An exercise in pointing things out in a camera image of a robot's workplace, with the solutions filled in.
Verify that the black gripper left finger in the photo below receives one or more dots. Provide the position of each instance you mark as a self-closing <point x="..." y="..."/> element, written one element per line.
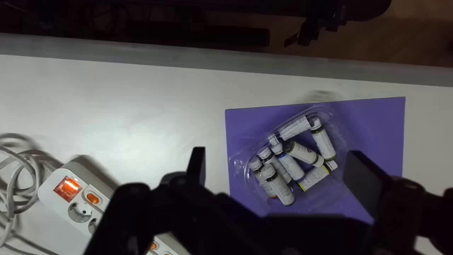
<point x="196" y="168"/>

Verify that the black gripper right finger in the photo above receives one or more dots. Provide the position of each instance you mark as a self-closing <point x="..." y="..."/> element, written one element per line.
<point x="369" y="182"/>

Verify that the white tube yellow band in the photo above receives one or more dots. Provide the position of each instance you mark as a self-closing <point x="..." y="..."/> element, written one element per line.
<point x="318" y="174"/>

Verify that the purple paper mat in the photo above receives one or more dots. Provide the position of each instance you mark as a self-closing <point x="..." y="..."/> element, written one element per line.
<point x="376" y="127"/>

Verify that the white tube black band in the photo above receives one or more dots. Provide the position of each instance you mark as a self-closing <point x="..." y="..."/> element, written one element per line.
<point x="294" y="127"/>
<point x="260" y="162"/>
<point x="322" y="138"/>
<point x="278" y="184"/>
<point x="305" y="154"/>
<point x="288" y="161"/>

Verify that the clear plastic tray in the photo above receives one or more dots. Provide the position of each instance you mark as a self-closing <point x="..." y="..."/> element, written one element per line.
<point x="248" y="130"/>

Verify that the white power strip orange switches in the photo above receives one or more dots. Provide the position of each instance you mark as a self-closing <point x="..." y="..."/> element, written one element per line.
<point x="78" y="191"/>

